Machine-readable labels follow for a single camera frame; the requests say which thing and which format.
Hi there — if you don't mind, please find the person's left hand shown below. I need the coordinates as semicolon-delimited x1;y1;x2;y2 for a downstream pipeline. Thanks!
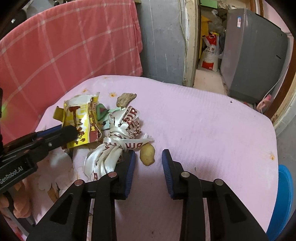
1;181;32;218

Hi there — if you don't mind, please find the green wrapper piece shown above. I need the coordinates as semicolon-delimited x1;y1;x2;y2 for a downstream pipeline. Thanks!
96;103;121;131

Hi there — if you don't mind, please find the small potato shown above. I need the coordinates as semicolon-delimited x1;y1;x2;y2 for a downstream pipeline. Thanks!
139;143;155;166

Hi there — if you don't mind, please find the blue plastic bucket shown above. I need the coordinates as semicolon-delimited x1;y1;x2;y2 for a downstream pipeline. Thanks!
266;165;293;240

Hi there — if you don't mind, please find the red plaid cloth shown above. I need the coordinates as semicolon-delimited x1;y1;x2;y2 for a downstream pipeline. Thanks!
1;1;142;143

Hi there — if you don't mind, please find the grey refrigerator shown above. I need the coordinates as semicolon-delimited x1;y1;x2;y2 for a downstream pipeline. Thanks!
220;9;288;104

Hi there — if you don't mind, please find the white red-lettered ribbon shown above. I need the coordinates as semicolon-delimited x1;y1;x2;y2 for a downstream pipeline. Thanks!
83;106;154;181

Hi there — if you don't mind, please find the red white rice bag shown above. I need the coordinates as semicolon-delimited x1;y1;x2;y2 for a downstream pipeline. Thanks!
199;33;219;72

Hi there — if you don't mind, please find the yellow snack wrapper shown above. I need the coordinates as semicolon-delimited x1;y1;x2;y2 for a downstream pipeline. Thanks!
53;93;102;149

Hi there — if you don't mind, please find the brown peel scrap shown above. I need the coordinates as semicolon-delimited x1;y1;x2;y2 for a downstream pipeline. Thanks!
116;93;137;108

